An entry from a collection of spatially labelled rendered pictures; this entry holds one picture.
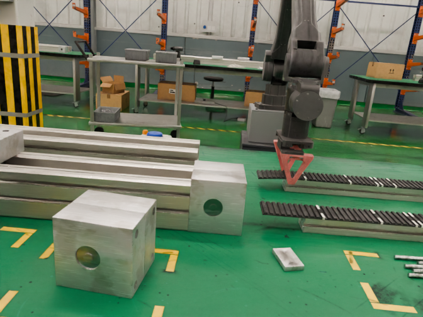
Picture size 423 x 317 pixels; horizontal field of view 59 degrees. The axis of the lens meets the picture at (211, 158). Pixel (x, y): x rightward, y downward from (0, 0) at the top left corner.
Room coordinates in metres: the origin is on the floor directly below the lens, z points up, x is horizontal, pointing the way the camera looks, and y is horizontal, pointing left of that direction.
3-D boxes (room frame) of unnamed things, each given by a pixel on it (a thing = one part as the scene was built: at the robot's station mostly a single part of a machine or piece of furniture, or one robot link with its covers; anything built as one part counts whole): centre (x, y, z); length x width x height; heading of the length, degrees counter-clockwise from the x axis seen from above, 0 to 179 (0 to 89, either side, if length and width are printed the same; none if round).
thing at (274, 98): (1.27, -0.20, 0.93); 0.12 x 0.09 x 0.08; 97
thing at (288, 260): (0.49, -0.13, 0.78); 0.05 x 0.03 x 0.01; 14
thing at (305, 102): (0.75, -0.18, 1.02); 0.12 x 0.09 x 0.12; 178
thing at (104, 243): (0.44, 0.12, 0.83); 0.11 x 0.10 x 0.10; 172
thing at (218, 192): (0.62, -0.01, 0.83); 0.12 x 0.09 x 0.10; 0
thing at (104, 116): (3.82, 0.86, 0.50); 1.03 x 0.55 x 1.01; 100
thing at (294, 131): (0.79, -0.18, 0.92); 0.10 x 0.07 x 0.07; 0
